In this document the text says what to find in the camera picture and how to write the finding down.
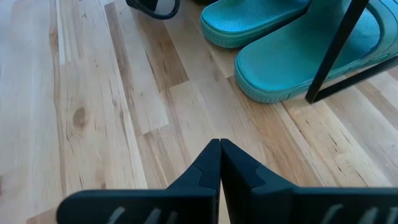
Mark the wooden shelf black metal legs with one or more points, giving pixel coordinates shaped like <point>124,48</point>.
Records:
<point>337,46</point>

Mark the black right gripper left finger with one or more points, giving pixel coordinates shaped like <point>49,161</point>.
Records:
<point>186,205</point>

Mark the green slide sandal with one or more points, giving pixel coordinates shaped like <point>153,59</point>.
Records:
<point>280,62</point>
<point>242,21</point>

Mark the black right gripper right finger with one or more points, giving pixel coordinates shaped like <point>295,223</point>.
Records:
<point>264,205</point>

